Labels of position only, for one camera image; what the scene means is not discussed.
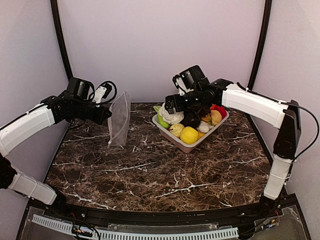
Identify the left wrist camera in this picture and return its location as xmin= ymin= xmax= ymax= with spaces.
xmin=93 ymin=80 xmax=118 ymax=105

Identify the pale yellow cabbage toy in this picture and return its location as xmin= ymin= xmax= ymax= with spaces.
xmin=168 ymin=123 xmax=185 ymax=138

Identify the right black frame post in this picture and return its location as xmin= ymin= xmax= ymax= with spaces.
xmin=247 ymin=0 xmax=273 ymax=90

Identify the white garlic toy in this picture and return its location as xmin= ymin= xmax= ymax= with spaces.
xmin=196 ymin=121 xmax=210 ymax=134

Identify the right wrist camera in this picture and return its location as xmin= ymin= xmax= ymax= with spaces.
xmin=172 ymin=75 xmax=187 ymax=96

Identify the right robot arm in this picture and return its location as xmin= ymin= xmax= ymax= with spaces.
xmin=164 ymin=65 xmax=302 ymax=200

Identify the yellow bun toy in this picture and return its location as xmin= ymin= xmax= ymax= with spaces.
xmin=210 ymin=110 xmax=222 ymax=126

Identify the yellow lemon toy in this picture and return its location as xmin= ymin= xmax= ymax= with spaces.
xmin=180 ymin=126 xmax=199 ymax=145

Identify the pink plastic food tray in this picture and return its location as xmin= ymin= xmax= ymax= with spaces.
xmin=152 ymin=104 xmax=229 ymax=153

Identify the white cauliflower toy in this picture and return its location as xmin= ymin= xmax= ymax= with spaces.
xmin=158 ymin=103 xmax=184 ymax=125

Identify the left black frame post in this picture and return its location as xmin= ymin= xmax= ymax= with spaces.
xmin=50 ymin=0 xmax=73 ymax=80

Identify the red pepper toy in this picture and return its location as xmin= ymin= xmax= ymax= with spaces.
xmin=215 ymin=105 xmax=227 ymax=119

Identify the clear dotted zip top bag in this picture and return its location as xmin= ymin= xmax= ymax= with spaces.
xmin=107 ymin=91 xmax=131 ymax=147

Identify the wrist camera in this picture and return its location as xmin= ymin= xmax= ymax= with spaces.
xmin=172 ymin=75 xmax=187 ymax=96
xmin=93 ymin=80 xmax=118 ymax=105

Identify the white slotted cable duct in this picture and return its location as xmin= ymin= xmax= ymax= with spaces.
xmin=32 ymin=214 xmax=239 ymax=240

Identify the black curved front rail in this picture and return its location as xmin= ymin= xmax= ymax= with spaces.
xmin=41 ymin=200 xmax=282 ymax=227

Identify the black frame post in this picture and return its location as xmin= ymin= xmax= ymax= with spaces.
xmin=247 ymin=0 xmax=273 ymax=90
xmin=50 ymin=0 xmax=73 ymax=80

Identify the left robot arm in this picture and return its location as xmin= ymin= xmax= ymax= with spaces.
xmin=0 ymin=77 xmax=117 ymax=206

